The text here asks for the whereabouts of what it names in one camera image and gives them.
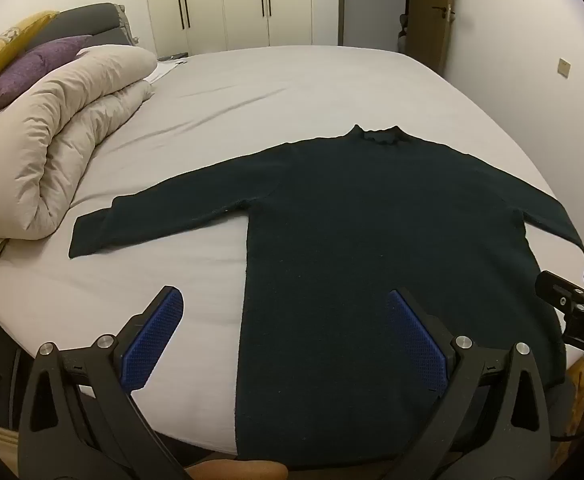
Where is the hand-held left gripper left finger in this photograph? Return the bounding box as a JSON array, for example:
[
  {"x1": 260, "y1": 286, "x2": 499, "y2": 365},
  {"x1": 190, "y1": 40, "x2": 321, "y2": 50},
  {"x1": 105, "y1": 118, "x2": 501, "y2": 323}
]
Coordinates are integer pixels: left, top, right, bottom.
[{"x1": 18, "y1": 286, "x2": 187, "y2": 480}]

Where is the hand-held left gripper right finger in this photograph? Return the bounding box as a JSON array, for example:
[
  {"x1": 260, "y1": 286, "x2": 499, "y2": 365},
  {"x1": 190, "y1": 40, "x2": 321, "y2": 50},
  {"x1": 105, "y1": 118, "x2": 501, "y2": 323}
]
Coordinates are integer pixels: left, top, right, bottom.
[{"x1": 387, "y1": 288, "x2": 553, "y2": 480}]

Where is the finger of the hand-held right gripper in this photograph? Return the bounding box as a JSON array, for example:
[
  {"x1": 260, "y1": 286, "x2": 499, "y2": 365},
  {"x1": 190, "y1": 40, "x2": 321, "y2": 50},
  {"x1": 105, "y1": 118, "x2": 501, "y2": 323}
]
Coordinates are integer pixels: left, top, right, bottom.
[{"x1": 535, "y1": 271, "x2": 584, "y2": 313}]

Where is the dark green sweater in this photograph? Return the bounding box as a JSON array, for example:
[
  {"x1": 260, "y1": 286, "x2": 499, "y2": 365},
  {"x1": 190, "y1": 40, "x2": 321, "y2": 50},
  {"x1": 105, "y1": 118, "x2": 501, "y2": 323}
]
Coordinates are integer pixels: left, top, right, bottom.
[{"x1": 68, "y1": 124, "x2": 584, "y2": 471}]

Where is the beige folded duvet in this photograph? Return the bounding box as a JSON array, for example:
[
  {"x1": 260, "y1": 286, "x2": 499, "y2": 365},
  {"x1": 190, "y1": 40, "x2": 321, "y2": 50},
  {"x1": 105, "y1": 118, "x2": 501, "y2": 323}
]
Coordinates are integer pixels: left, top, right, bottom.
[{"x1": 0, "y1": 45, "x2": 159, "y2": 241}]

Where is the bed with grey sheet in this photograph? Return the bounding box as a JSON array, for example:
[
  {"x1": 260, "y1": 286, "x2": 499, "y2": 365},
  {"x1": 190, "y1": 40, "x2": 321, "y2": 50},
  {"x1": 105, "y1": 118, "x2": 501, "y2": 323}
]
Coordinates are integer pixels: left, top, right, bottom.
[{"x1": 0, "y1": 45, "x2": 584, "y2": 461}]

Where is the purple pillow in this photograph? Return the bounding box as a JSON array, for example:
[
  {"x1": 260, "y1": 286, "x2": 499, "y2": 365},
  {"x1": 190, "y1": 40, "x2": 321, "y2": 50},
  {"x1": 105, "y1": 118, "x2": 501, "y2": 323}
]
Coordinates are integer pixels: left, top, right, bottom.
[{"x1": 0, "y1": 35, "x2": 95, "y2": 122}]

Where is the grey padded headboard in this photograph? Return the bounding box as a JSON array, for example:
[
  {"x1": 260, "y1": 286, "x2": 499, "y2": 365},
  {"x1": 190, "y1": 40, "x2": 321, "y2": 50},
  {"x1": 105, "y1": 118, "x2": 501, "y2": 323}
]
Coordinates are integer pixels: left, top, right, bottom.
[{"x1": 29, "y1": 2, "x2": 137, "y2": 50}]

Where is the yellow pillow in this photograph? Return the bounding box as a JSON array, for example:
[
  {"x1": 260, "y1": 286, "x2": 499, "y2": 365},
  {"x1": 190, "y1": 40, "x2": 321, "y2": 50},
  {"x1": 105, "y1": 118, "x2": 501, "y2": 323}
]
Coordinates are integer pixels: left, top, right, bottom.
[{"x1": 0, "y1": 10, "x2": 60, "y2": 111}]

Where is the cream wardrobe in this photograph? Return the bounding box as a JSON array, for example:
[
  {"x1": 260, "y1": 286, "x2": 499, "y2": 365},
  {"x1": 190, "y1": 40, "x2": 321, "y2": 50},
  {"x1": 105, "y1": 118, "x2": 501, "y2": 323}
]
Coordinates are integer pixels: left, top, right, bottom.
[{"x1": 142, "y1": 0, "x2": 345, "y2": 58}]

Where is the black cable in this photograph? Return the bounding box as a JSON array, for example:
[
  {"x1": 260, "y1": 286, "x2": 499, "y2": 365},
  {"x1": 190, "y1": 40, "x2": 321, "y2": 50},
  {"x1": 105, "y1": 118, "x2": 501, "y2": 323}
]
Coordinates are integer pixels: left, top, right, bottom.
[{"x1": 552, "y1": 410, "x2": 584, "y2": 444}]

